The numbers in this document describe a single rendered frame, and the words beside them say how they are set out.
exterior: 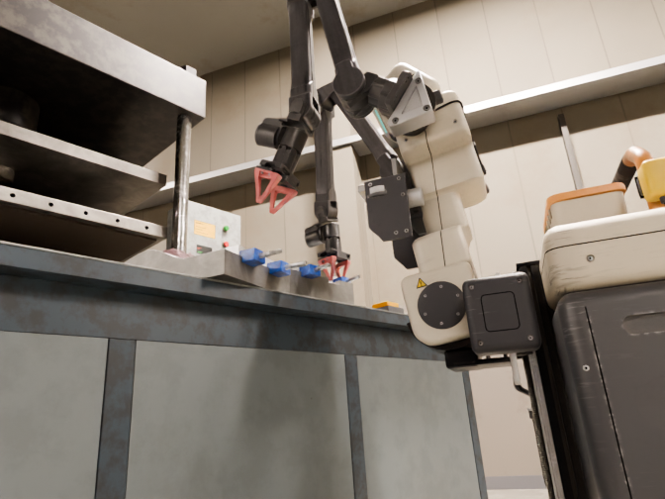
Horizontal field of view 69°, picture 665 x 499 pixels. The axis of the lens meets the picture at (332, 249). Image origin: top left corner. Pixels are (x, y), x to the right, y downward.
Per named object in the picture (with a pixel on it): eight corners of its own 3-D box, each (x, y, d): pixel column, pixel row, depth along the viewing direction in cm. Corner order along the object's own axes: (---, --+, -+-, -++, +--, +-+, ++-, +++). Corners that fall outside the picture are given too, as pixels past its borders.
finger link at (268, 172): (241, 195, 111) (257, 159, 112) (256, 207, 117) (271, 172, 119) (266, 202, 108) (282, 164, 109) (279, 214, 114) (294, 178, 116)
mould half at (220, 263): (290, 297, 120) (288, 255, 124) (224, 273, 98) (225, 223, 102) (141, 325, 140) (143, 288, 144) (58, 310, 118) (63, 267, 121)
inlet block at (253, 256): (288, 265, 105) (287, 242, 107) (275, 259, 100) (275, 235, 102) (238, 276, 110) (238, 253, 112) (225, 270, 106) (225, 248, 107)
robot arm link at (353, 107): (383, 76, 110) (389, 90, 115) (347, 64, 114) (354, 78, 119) (362, 110, 109) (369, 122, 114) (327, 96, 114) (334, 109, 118)
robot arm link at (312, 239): (322, 204, 163) (334, 205, 171) (295, 215, 169) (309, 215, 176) (331, 239, 162) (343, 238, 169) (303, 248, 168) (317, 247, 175)
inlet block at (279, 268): (312, 276, 114) (311, 254, 116) (301, 271, 110) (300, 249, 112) (265, 285, 119) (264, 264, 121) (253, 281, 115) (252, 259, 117)
